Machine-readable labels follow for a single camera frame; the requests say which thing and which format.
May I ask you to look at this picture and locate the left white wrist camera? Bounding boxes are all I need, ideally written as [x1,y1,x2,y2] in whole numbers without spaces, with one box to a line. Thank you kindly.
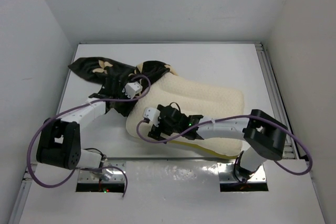
[123,82,143,99]

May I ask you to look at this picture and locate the white front cover board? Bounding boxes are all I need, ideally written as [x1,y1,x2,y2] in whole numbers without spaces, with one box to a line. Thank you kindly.
[20,161,324,223]

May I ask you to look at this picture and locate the purple cable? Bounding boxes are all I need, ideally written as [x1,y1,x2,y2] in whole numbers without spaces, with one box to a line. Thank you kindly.
[27,74,151,198]
[136,114,314,183]

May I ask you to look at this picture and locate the cream foam pillow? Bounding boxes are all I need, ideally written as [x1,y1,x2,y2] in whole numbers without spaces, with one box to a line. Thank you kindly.
[125,73,245,158]

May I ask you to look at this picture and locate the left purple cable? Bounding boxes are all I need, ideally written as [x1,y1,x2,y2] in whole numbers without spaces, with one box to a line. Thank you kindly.
[27,74,151,198]

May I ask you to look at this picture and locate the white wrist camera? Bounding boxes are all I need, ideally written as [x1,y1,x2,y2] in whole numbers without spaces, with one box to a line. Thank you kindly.
[123,82,143,99]
[143,107,160,127]

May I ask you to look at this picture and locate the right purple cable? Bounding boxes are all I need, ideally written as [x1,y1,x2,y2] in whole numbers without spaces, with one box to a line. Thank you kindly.
[136,114,314,183]

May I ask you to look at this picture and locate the metal base plate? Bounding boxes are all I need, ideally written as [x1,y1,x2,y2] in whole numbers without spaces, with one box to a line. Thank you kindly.
[78,159,126,184]
[217,159,267,184]

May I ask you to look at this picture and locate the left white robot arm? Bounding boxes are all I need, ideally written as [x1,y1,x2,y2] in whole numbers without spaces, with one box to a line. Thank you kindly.
[36,80,134,170]

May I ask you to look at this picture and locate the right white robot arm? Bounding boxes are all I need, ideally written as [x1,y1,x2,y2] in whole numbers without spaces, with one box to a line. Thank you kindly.
[143,105,287,183]

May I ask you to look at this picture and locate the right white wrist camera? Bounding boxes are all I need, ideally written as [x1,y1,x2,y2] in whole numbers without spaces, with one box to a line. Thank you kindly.
[143,107,160,127]

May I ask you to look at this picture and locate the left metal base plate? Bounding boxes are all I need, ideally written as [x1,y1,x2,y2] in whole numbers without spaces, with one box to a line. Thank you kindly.
[78,159,126,184]

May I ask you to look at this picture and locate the black floral pillowcase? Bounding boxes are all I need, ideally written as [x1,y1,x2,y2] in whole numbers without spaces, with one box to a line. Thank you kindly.
[67,56,173,117]

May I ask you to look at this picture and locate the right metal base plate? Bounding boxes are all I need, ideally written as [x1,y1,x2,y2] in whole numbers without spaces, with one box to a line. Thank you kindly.
[217,159,267,184]

